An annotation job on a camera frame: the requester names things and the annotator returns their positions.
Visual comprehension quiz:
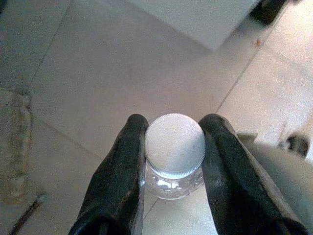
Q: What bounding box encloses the beige rug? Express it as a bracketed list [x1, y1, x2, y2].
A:
[0, 87, 34, 206]

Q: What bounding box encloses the white cabinet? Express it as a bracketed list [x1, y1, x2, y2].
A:
[92, 0, 264, 52]

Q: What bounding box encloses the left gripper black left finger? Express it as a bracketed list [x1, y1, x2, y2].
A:
[68, 113, 150, 235]

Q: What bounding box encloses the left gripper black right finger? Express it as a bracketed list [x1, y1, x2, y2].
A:
[199, 114, 310, 235]

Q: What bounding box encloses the clear bottle white cap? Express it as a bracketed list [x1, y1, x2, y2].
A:
[143, 113, 206, 200]

